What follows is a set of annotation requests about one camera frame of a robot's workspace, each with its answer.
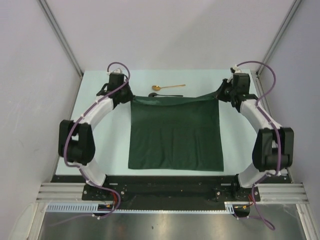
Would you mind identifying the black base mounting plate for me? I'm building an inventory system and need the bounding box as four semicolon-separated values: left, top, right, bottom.
51;175;289;211

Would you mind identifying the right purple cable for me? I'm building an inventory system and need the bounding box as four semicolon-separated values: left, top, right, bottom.
236;60;285;230

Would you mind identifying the gold spoon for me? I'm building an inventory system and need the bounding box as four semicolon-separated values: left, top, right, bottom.
151;84;186;91

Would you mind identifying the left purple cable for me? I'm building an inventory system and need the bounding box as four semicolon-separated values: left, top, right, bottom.
63;61;131;227

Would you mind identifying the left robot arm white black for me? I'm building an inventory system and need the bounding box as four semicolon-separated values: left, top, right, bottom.
58;69;134;200

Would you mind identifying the left aluminium frame post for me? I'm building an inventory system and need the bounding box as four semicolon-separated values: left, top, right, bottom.
36;0;84;79

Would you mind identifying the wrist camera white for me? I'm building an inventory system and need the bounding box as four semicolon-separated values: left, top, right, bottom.
106;68;123;76
230;65;242;74

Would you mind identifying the purple cable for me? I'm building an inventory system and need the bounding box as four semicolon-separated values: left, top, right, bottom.
63;61;131;227
236;60;285;230

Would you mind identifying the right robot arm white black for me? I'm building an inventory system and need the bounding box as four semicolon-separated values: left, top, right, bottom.
216;70;294;201

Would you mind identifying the right aluminium rail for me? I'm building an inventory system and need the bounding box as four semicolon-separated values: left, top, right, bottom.
250;70;308;205

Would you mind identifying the dark green cloth napkin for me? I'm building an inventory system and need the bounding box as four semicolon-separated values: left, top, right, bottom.
128;92;224;172

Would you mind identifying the aluminium frame post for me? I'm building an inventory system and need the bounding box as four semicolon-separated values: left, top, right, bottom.
262;0;304;65
36;0;84;79

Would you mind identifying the left white cable duct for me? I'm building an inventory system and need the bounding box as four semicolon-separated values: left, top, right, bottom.
46;202;114;213

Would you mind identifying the white cable duct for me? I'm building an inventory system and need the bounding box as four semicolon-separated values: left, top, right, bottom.
224;201;253;214
46;202;114;213

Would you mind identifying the right aluminium frame post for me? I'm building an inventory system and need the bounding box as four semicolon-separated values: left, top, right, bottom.
262;0;304;65

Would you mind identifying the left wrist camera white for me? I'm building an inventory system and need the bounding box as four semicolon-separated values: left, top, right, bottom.
106;68;123;76

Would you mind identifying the black spoon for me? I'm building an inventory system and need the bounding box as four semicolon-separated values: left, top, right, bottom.
148;92;183;98

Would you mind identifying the right white cable duct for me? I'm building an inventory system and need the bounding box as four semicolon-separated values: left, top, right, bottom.
224;201;253;214

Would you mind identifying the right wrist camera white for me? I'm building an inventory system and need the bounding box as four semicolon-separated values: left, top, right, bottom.
230;65;242;74

